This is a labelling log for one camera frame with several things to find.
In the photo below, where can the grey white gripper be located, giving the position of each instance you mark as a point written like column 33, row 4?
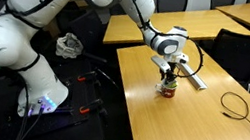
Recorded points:
column 161, row 63

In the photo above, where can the red and white mug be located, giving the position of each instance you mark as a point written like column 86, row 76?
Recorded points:
column 167, row 92

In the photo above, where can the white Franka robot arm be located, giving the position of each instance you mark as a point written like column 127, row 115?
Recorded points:
column 18, row 39

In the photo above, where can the green item inside mug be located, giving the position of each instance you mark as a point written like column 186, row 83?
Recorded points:
column 174, row 85

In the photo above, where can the silver metal bar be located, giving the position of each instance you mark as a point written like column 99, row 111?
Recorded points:
column 194, row 78

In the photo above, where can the black clamp with orange tip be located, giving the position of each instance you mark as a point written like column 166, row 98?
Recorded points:
column 85, row 77
column 89, row 106

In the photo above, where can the crumpled grey cloth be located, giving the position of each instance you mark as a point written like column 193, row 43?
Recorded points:
column 69, row 46

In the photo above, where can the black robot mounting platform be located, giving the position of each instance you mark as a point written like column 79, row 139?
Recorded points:
column 74, row 133

